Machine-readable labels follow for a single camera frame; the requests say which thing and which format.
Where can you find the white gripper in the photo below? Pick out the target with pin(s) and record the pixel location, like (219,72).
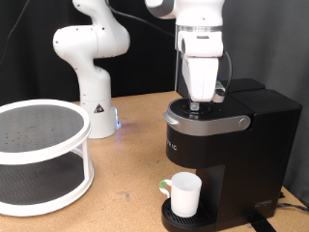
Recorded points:
(201,77)

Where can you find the white mug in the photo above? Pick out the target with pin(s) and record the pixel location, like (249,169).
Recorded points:
(185,195)

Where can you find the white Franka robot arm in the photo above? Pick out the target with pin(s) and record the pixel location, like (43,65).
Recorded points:
(96,64)

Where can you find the black Keurig coffee machine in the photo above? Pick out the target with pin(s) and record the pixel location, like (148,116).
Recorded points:
(251,167)

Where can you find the green tape strip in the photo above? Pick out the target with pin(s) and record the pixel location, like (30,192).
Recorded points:
(163,184)

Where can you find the black drip tray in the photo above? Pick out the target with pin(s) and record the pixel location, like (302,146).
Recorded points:
(186,222)

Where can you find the white two-tier turntable shelf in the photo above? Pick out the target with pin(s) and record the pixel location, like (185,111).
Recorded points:
(32,154)

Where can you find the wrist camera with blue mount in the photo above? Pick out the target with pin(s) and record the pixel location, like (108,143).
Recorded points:
(219,92)

